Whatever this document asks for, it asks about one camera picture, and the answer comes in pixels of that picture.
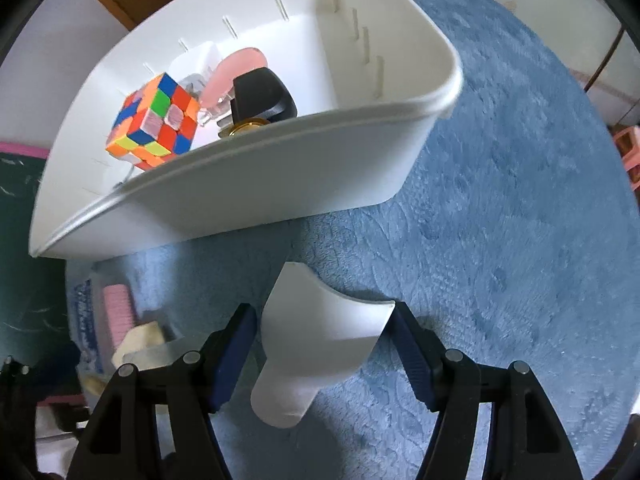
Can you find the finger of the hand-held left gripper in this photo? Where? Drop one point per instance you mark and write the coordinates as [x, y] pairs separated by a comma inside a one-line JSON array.
[[55, 370]]

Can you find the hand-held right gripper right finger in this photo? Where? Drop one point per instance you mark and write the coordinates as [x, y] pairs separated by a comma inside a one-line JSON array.
[[412, 355]]

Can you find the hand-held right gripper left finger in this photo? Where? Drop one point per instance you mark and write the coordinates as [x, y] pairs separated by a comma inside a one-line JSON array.
[[232, 355]]

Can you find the white plastic scoop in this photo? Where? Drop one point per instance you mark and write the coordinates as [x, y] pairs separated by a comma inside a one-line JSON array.
[[320, 340]]

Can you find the white plastic bin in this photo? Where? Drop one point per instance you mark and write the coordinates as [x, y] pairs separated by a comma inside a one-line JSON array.
[[300, 160]]

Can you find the colourful puzzle cube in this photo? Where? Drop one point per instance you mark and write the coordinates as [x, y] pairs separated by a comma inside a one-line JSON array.
[[150, 125]]

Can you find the black oval case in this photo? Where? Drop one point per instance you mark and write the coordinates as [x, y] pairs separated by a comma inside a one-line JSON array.
[[260, 95]]

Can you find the pink correction tape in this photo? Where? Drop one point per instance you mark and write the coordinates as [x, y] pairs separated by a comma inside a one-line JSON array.
[[225, 77]]

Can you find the round wooden disc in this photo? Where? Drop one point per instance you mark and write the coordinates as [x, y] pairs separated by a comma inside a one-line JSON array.
[[92, 385]]

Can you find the pink eraser block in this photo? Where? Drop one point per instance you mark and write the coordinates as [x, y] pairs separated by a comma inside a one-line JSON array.
[[119, 315]]

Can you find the beige foam block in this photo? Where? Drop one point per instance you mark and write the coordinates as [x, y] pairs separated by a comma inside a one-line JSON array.
[[140, 340]]

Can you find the pink plastic stool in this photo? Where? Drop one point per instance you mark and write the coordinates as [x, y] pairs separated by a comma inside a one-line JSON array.
[[630, 152]]

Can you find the floral sliding wardrobe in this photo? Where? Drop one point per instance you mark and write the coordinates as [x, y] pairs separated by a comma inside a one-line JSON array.
[[575, 20]]

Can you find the green chalkboard with pink frame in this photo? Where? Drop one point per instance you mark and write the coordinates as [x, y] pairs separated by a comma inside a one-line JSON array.
[[20, 260]]

